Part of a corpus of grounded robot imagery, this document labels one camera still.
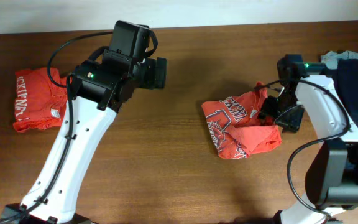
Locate orange printed t-shirt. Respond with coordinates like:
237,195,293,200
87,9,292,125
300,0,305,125
201,88,282,159

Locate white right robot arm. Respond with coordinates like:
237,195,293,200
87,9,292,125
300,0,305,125
258,54,358,224

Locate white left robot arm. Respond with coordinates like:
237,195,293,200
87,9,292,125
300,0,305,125
0,20,167,224

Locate light blue garment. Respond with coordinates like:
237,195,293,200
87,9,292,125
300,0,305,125
320,50,358,70

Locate folded red t-shirt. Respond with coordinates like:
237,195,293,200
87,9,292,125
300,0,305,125
13,68,67,133

